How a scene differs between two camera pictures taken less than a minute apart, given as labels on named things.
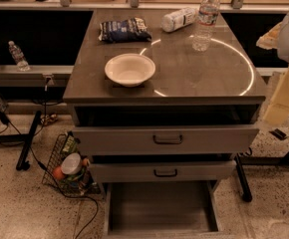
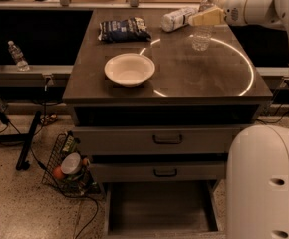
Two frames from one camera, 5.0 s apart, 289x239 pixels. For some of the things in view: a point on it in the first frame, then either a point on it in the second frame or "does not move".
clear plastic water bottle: x=207 y=17 does not move
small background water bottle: x=18 y=57 does not move
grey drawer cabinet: x=162 y=97 does not move
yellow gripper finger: x=288 y=94 → x=209 y=17
